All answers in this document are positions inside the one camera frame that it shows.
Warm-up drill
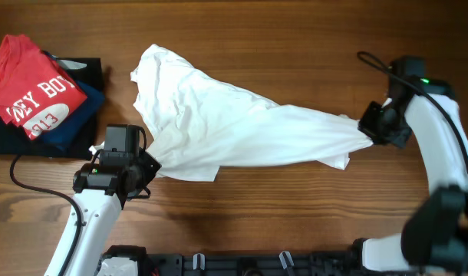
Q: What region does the white t-shirt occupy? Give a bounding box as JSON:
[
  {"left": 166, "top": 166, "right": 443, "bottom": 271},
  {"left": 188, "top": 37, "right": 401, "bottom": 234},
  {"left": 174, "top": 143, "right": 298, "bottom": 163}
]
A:
[{"left": 130, "top": 44, "right": 372, "bottom": 182}]

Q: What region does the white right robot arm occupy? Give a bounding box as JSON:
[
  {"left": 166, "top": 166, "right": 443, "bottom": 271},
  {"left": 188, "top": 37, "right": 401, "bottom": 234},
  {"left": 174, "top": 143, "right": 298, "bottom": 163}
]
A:
[{"left": 353, "top": 51, "right": 468, "bottom": 275}]

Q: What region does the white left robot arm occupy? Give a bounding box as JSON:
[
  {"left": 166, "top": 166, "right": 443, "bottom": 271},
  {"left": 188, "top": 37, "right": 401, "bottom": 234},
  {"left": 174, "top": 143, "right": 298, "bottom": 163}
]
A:
[{"left": 45, "top": 124, "right": 161, "bottom": 275}]

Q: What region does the blue folded t-shirt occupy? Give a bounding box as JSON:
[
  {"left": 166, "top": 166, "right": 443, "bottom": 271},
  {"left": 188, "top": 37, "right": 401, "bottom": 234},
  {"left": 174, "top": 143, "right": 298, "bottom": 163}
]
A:
[{"left": 0, "top": 50, "right": 106, "bottom": 152}]

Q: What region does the black folded t-shirt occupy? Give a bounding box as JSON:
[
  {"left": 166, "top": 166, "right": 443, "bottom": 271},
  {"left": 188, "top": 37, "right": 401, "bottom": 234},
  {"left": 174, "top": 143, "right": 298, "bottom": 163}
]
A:
[{"left": 0, "top": 57, "right": 104, "bottom": 160}]

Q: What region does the red printed t-shirt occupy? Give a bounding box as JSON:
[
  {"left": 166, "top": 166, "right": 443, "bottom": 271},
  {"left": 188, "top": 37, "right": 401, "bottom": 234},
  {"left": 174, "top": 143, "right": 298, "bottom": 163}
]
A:
[{"left": 0, "top": 34, "right": 87, "bottom": 140}]

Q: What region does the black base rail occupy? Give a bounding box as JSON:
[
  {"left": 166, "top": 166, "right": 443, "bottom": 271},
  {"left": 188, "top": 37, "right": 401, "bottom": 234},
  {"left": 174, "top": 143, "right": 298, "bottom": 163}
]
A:
[{"left": 95, "top": 245, "right": 367, "bottom": 276}]

